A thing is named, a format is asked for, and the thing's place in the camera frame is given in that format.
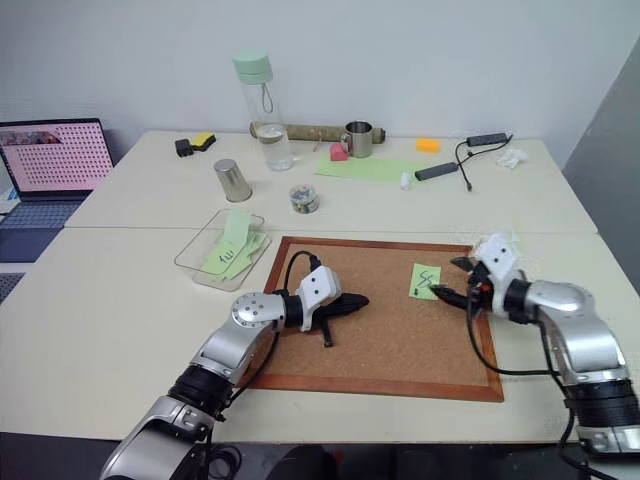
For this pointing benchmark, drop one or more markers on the upturned metal cup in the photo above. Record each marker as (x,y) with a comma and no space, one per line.
(231,180)

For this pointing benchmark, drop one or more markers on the black perforated mat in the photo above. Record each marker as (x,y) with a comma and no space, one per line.
(9,287)

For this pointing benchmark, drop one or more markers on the pink house-shaped block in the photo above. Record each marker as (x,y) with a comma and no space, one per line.
(338,153)

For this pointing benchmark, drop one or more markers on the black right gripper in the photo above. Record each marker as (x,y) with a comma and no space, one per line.
(479,290)

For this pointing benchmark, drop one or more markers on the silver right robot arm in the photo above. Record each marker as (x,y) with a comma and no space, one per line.
(575,330)

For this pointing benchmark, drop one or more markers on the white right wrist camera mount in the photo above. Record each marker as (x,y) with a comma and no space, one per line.
(497,260)

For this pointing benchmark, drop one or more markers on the clear bottle with green lid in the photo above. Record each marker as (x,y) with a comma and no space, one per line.
(262,110)

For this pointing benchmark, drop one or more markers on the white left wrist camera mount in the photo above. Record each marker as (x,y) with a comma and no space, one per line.
(320,285)

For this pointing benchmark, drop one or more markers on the green note with handwriting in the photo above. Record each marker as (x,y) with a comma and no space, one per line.
(222,257)

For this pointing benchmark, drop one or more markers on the blue and white card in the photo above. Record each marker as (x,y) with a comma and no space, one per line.
(7,200)

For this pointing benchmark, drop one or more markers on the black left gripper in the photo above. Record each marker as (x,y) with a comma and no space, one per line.
(325,311)

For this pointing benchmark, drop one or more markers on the clear plastic box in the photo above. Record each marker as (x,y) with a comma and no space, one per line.
(192,265)

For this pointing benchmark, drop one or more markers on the yellow and black sponge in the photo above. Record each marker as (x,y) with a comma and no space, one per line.
(204,141)

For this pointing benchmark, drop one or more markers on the open laptop with pink screen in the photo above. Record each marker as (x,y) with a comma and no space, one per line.
(55,160)

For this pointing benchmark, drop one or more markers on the clear jar of pushpins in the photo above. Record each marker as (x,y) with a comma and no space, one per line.
(303,199)

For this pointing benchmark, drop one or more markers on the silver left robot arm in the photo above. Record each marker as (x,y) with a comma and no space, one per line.
(240,310)

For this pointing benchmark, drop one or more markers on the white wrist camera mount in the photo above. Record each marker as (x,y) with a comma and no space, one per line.
(497,260)
(320,285)

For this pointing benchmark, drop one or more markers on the crumpled white tissue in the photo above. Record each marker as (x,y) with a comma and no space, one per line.
(511,158)

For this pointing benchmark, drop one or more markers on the plain green note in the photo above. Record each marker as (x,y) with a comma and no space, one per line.
(247,267)
(261,242)

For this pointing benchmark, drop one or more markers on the small white figure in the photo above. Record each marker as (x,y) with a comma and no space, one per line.
(405,181)

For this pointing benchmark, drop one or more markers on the wood-framed cork board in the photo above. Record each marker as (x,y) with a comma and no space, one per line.
(390,345)

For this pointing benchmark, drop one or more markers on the wooden stick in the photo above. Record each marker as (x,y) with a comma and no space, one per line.
(310,131)

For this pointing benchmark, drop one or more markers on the green note with black writing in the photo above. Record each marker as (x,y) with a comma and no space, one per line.
(422,275)

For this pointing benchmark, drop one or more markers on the blank curved green note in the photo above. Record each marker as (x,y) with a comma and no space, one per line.
(237,227)

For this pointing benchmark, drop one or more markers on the orange sponge block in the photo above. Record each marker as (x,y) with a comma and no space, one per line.
(428,145)

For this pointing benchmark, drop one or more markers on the slim dark usb hub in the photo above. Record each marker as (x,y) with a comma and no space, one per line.
(487,139)

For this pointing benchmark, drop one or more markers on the long green paper sheet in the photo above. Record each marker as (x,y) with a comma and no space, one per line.
(365,170)

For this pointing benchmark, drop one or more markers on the small black box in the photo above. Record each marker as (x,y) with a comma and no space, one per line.
(184,148)

